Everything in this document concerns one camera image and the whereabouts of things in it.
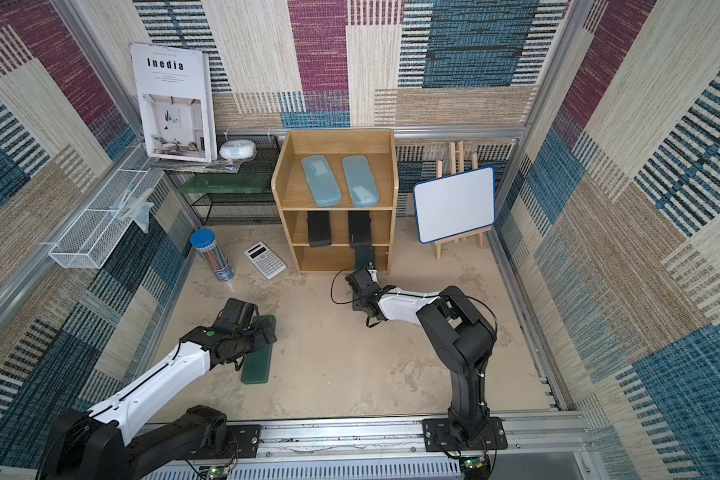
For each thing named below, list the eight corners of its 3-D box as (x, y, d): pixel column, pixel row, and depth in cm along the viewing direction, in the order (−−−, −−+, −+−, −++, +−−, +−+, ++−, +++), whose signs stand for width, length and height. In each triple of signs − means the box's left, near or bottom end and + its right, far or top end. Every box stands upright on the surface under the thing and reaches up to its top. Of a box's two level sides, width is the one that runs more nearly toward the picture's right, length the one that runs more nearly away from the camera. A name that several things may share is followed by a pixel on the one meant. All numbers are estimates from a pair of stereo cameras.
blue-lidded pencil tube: (211, 283, 105) (186, 247, 90) (218, 265, 110) (195, 228, 95) (232, 283, 105) (210, 247, 90) (238, 265, 110) (218, 228, 95)
